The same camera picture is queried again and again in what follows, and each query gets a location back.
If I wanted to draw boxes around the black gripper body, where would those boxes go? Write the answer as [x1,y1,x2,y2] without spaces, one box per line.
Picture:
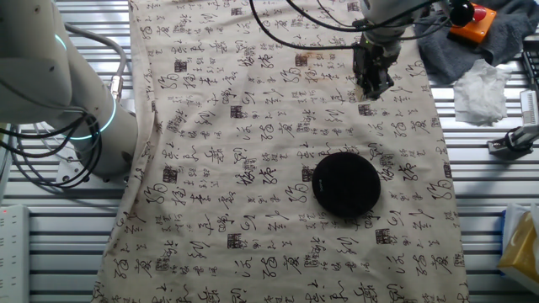
[352,41,401,81]

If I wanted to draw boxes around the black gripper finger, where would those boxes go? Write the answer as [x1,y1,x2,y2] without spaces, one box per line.
[373,78,391,101]
[357,77,376,100]

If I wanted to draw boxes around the round black scale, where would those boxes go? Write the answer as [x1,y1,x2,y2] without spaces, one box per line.
[311,151,382,219]

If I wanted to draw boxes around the crumpled white tissue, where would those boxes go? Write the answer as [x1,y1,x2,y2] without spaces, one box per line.
[452,58,513,126]

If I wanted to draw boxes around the orange emergency stop box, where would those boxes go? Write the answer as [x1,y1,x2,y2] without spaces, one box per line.
[446,3,498,45]

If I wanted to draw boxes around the grey towel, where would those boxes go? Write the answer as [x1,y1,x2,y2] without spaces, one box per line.
[414,0,539,85]

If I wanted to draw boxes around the black keyboard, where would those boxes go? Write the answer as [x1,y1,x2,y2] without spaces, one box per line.
[520,35,539,92]

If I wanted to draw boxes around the beige calligraphy print cloth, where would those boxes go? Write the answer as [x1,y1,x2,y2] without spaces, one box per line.
[90,0,471,303]

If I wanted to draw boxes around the yellow tissue pack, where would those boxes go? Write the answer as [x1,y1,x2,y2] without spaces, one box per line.
[496,203,539,284]

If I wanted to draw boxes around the white power strip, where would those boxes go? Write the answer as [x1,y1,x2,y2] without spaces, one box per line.
[0,205,30,303]

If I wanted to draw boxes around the thick black gripper cable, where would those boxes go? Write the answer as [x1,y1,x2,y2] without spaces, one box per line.
[248,0,363,51]

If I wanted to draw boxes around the thin black camera cable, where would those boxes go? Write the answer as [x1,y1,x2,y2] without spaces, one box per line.
[286,0,476,43]

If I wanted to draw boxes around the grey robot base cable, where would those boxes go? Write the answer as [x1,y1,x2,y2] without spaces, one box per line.
[65,23,130,102]

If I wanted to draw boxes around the black cable bundle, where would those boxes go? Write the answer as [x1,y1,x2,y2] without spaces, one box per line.
[0,111,104,189]

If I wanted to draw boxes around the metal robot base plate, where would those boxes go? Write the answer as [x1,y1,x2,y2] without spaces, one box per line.
[56,138,136,189]

